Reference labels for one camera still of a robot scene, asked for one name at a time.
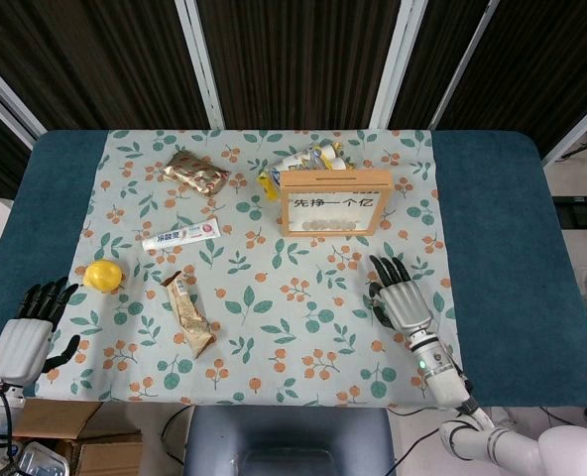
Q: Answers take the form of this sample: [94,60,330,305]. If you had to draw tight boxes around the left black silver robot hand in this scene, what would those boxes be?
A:
[0,277,81,386]

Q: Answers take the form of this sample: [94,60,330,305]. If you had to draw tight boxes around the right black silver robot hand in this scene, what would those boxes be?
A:
[367,255,433,334]

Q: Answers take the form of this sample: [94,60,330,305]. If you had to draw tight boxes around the yellow lemon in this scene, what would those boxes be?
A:
[82,259,125,295]

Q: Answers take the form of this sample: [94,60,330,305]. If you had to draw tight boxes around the metal tray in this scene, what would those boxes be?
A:
[13,442,71,476]

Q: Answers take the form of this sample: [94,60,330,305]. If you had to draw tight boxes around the teal blue table cover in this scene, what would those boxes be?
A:
[0,129,587,411]

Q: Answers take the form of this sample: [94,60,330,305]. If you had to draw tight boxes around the floral print tablecloth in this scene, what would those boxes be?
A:
[34,128,468,413]

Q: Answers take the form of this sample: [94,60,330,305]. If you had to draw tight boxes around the brown cardboard box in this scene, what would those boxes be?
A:
[5,400,144,476]

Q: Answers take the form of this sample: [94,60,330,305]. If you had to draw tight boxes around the brown snack bar wrapper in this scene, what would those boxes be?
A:
[160,271,219,359]

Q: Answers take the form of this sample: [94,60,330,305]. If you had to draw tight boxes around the dark grey chair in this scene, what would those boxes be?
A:
[182,406,398,476]

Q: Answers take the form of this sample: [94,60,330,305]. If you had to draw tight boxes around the yellow white snack bag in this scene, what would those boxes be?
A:
[257,141,357,201]

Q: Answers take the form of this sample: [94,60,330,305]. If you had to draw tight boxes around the white toothpaste box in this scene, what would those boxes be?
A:
[141,217,222,252]

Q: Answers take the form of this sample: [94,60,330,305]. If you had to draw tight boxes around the black tripod legs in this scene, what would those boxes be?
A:
[560,140,587,161]

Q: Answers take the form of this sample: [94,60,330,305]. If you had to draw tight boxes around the gold foil snack bag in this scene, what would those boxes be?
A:
[162,150,231,198]

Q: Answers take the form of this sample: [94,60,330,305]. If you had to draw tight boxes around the black cable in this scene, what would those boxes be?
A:
[162,406,195,467]
[388,405,446,470]

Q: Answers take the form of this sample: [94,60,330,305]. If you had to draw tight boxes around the wooden framed box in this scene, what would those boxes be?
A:
[279,170,393,238]

